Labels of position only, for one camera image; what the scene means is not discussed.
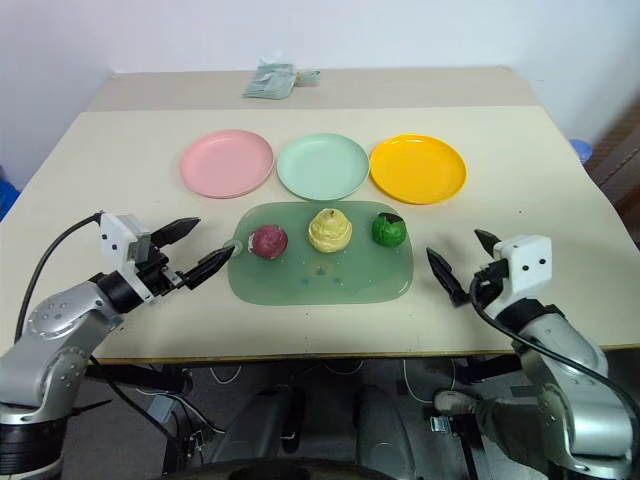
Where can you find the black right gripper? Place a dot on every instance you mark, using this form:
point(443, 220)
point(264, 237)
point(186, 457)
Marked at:
point(487, 275)

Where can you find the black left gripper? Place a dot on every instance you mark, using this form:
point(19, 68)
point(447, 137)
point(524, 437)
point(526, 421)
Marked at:
point(157, 274)

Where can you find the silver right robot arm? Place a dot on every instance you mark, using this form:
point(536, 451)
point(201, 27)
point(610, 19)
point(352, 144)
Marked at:
point(575, 380)

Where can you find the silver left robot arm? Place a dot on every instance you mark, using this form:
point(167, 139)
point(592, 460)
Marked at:
point(52, 345)

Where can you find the dark red fruit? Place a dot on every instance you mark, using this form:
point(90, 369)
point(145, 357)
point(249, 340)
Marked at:
point(268, 241)

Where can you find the green fruit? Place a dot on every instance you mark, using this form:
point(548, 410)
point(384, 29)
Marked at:
point(388, 229)

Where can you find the pink plate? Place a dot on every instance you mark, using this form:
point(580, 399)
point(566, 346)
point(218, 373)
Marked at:
point(227, 163)

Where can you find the yellow plate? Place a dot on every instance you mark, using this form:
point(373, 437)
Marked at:
point(418, 168)

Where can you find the pale yellow fruit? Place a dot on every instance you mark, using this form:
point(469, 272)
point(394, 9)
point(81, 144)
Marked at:
point(329, 231)

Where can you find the light green plate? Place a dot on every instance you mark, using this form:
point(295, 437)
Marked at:
point(322, 166)

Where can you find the translucent green tray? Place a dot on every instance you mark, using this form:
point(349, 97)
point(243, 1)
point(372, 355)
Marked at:
point(325, 277)

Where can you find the person's white shoe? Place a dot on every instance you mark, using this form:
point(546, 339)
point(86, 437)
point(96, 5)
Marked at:
point(454, 403)

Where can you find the blue round container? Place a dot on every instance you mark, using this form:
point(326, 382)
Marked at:
point(581, 149)

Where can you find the blue plastic crate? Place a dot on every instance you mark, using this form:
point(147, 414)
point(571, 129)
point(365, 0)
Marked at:
point(6, 192)

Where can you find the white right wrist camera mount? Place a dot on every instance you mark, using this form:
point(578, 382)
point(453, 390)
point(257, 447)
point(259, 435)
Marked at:
point(526, 260)

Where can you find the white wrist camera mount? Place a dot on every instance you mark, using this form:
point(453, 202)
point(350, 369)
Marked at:
point(526, 260)
point(118, 236)

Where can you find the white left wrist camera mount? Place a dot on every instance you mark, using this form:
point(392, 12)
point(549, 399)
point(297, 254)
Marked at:
point(118, 236)

